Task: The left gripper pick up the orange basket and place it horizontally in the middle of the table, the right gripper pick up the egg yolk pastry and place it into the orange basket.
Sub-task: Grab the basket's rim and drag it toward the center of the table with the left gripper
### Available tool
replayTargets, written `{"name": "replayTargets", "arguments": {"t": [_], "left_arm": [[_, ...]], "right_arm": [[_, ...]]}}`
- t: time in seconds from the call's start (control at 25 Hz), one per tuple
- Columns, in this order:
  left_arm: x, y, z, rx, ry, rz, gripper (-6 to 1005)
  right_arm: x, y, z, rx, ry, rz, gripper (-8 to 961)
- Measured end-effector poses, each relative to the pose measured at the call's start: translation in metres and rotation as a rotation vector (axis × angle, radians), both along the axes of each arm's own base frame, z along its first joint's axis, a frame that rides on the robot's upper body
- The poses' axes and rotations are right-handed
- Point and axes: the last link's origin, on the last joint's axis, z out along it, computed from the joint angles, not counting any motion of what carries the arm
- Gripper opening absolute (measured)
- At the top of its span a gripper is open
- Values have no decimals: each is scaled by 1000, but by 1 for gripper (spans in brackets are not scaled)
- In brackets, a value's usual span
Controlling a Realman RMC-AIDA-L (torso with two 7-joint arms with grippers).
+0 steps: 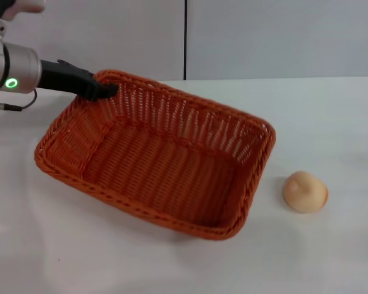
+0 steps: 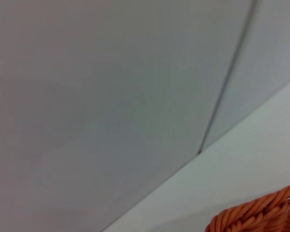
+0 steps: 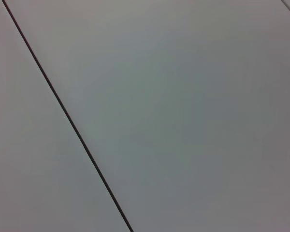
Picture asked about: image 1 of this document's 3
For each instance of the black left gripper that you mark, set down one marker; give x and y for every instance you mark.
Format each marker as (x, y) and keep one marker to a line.
(61, 78)

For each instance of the orange woven wicker basket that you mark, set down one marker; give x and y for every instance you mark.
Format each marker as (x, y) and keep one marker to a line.
(159, 159)

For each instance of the round bread bun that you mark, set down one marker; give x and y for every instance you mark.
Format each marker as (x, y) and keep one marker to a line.
(305, 191)

